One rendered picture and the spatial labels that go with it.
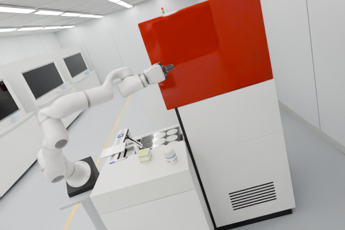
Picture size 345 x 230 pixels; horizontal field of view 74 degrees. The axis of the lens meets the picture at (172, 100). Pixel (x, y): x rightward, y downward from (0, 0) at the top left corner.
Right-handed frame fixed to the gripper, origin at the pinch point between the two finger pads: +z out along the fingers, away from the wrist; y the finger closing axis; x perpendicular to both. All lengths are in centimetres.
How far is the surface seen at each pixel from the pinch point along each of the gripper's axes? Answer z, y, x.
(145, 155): -38, 48, -3
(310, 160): 106, 169, -29
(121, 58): -36, 147, -845
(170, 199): -35, 70, 20
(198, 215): -24, 88, 25
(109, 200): -68, 56, 11
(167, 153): -24, 45, 10
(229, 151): 17, 79, -3
